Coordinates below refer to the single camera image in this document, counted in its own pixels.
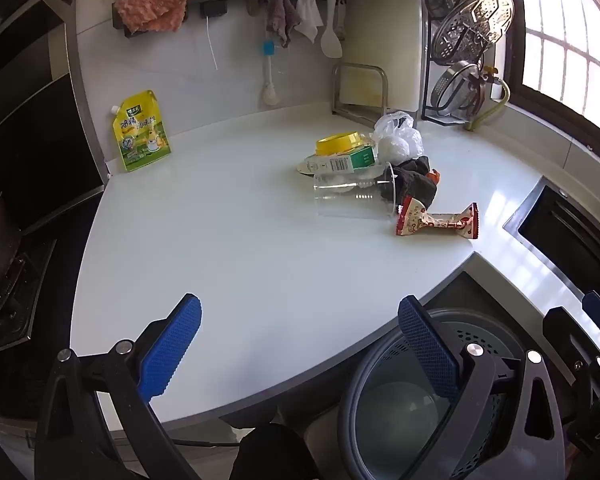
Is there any metal cutting board rack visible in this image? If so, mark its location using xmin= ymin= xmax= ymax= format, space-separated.
xmin=330 ymin=62 xmax=416 ymax=128

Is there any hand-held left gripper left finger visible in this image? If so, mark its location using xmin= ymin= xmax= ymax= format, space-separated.
xmin=34 ymin=292 xmax=203 ymax=480

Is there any white brush with blue head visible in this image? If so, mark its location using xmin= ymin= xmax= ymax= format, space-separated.
xmin=259 ymin=40 xmax=281 ymax=107

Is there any black wire dish rack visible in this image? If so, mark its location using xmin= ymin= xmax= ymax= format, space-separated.
xmin=420 ymin=0 xmax=511 ymax=126

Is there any glass pot lid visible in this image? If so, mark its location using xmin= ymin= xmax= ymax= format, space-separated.
xmin=430 ymin=60 xmax=486 ymax=116

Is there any yellow plastic ring lid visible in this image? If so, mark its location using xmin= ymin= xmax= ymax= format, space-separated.
xmin=315 ymin=131 xmax=376 ymax=157

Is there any small stained cutting board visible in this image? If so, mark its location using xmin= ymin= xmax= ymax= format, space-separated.
xmin=339 ymin=66 xmax=384 ymax=109

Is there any grey trash bin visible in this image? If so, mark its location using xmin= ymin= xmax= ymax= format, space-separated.
xmin=336 ymin=307 xmax=568 ymax=480

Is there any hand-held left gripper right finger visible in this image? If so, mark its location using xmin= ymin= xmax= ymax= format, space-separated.
xmin=397 ymin=295 xmax=567 ymax=480

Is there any black gas stove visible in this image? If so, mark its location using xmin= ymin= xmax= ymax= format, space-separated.
xmin=0 ymin=190 xmax=58 ymax=356

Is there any red patterned snack wrapper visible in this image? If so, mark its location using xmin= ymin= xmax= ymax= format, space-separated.
xmin=394 ymin=196 xmax=480 ymax=240

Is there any yellow seasoning pouch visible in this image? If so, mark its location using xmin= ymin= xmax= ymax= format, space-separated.
xmin=111 ymin=90 xmax=173 ymax=173

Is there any barred window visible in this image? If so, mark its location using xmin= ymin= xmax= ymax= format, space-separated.
xmin=500 ymin=0 xmax=600 ymax=141

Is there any thin white plastic strip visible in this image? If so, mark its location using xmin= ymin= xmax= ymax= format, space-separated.
xmin=206 ymin=16 xmax=219 ymax=71

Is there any white rice paddle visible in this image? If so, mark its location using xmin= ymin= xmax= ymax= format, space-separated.
xmin=321 ymin=0 xmax=343 ymax=59

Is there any yellow gas hose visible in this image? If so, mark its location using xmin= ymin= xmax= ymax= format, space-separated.
xmin=467 ymin=67 xmax=511 ymax=132

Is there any green and white carton box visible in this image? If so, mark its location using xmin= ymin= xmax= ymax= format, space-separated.
xmin=296 ymin=146 xmax=378 ymax=177

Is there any large white cutting board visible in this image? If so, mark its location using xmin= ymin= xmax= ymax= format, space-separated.
xmin=342 ymin=0 xmax=426 ymax=121

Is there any clear plastic cup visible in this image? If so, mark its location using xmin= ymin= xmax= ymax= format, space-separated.
xmin=312 ymin=161 xmax=398 ymax=221

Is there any perforated metal steamer plate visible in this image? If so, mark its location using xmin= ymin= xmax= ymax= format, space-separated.
xmin=432 ymin=0 xmax=516 ymax=65

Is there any black bag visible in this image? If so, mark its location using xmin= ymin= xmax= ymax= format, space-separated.
xmin=392 ymin=155 xmax=438 ymax=208

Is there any mauve hanging cloth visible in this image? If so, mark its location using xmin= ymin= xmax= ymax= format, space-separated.
xmin=266 ymin=0 xmax=302 ymax=48

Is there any clear plastic bag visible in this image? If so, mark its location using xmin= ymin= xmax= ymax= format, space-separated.
xmin=372 ymin=110 xmax=425 ymax=163

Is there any white hanging cloth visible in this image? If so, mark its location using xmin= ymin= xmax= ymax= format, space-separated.
xmin=295 ymin=0 xmax=325 ymax=43

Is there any steel kitchen sink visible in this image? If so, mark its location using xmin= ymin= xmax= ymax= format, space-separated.
xmin=502 ymin=176 xmax=600 ymax=311

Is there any pink dish cloth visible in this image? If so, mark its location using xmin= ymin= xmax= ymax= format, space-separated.
xmin=114 ymin=0 xmax=201 ymax=33

